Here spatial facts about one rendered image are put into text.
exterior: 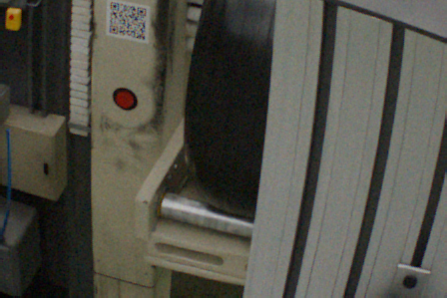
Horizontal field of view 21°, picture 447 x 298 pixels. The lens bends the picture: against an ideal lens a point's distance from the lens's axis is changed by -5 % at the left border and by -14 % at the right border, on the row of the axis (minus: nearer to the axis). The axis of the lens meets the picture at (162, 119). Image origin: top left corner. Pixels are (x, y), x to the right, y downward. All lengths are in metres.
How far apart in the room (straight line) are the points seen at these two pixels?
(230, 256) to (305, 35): 1.56
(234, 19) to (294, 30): 1.21
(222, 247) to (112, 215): 0.26
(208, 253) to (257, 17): 0.53
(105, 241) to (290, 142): 1.74
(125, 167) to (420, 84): 1.67
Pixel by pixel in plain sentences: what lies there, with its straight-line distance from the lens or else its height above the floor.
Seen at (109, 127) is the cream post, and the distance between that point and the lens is 2.31.
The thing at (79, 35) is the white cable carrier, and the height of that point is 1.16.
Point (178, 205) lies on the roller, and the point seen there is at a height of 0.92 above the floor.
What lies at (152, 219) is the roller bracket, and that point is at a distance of 2.27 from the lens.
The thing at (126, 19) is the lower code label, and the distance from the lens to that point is 2.17.
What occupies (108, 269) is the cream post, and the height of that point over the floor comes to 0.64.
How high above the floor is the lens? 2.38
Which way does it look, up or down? 37 degrees down
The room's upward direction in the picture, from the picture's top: 3 degrees clockwise
